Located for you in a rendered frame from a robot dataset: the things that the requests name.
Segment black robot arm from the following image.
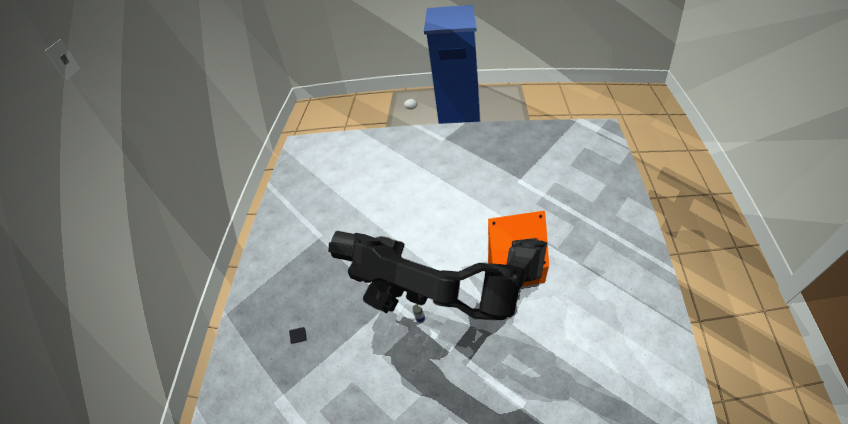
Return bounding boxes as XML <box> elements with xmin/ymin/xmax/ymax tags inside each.
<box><xmin>328</xmin><ymin>231</ymin><xmax>547</xmax><ymax>320</ymax></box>

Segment white and blue battery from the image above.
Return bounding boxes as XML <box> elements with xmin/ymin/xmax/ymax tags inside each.
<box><xmin>413</xmin><ymin>304</ymin><xmax>425</xmax><ymax>323</ymax></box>

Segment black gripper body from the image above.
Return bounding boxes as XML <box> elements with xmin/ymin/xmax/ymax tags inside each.
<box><xmin>348</xmin><ymin>264</ymin><xmax>428</xmax><ymax>306</ymax></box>

